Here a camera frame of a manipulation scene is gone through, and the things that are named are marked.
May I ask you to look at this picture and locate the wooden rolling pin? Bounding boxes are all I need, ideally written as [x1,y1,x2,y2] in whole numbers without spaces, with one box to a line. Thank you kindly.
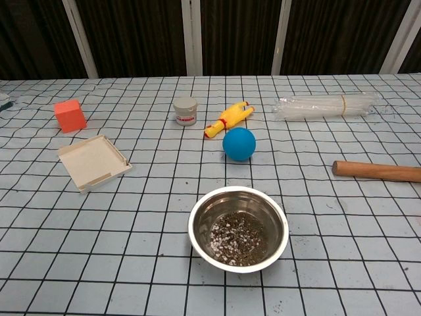
[332,160,421,183]

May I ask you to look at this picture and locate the stainless steel bowl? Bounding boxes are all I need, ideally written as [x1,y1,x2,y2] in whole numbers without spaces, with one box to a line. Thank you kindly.
[187,186,290,274]

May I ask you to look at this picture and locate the blue rubber ball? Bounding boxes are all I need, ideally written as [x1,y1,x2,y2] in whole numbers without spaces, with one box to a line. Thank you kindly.
[222,127,257,162]

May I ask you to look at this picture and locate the yellow rubber chicken toy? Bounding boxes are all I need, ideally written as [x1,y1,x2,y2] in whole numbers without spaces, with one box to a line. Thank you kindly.
[203,101,256,139]

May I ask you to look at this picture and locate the white jar with grey lid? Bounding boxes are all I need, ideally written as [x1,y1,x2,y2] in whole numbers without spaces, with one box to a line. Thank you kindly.
[173,97,199,127]

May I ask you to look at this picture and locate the crushed grey white granules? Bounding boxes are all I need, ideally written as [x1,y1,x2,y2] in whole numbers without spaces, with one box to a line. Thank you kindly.
[209,213,264,267]

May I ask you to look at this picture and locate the white shallow box tray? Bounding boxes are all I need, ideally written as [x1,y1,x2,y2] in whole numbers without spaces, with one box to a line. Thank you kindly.
[57,134,134,194]

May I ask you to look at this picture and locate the clear plastic tube bundle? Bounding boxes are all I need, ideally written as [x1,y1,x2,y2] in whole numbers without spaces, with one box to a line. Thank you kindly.
[271,92,381,122]

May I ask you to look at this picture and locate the orange cube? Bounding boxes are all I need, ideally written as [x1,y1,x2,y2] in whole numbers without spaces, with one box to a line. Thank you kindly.
[53,99,87,134]

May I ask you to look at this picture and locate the white metal frame post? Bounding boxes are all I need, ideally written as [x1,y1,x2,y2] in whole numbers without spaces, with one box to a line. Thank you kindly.
[380,0,421,74]
[61,0,99,79]
[181,0,203,76]
[270,0,293,76]

